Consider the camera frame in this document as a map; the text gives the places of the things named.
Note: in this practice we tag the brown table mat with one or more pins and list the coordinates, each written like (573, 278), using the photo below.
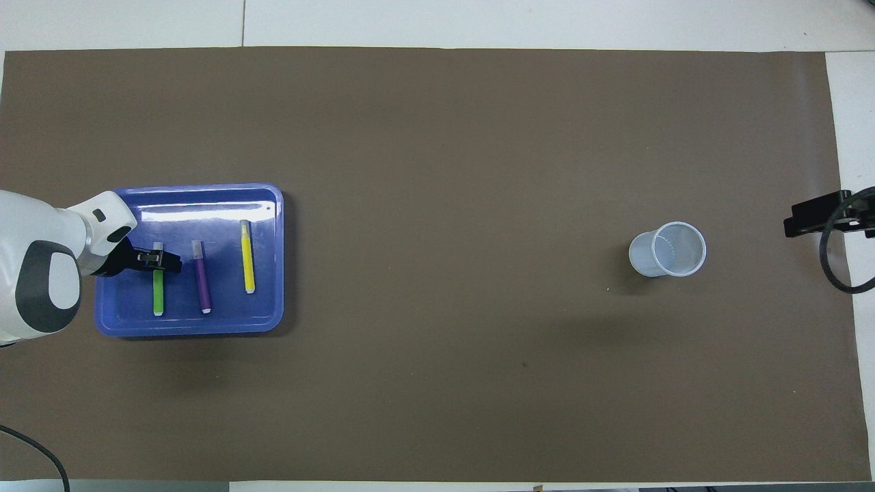
(437, 137)

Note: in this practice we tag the yellow marker pen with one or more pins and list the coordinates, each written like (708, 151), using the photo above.
(248, 260)

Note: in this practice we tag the green marker pen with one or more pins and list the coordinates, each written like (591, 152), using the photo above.
(158, 294)

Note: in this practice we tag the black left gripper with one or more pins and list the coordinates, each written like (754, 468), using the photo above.
(122, 258)

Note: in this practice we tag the translucent plastic cup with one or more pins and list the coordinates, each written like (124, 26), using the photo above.
(677, 249)

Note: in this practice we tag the blue plastic tray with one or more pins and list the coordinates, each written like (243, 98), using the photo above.
(225, 311)

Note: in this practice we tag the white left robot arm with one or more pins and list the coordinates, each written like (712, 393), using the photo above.
(27, 225)

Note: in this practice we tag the purple marker pen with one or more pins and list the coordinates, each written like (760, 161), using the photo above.
(202, 280)

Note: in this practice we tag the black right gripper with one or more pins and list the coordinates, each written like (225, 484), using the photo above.
(865, 215)

